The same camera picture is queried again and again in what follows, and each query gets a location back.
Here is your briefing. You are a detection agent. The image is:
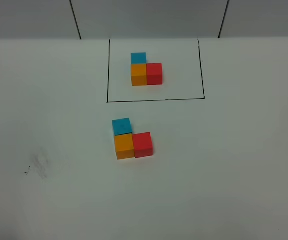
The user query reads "template orange cube block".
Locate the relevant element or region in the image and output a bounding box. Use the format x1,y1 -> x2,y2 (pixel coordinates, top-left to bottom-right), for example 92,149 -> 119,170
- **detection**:
131,63 -> 147,86

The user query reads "template red cube block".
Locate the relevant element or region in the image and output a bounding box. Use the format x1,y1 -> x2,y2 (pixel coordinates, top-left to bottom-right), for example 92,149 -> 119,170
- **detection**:
146,63 -> 163,85

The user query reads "template blue cube block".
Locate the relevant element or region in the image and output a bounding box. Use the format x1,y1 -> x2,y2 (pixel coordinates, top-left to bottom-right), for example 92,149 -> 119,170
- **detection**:
131,52 -> 146,65

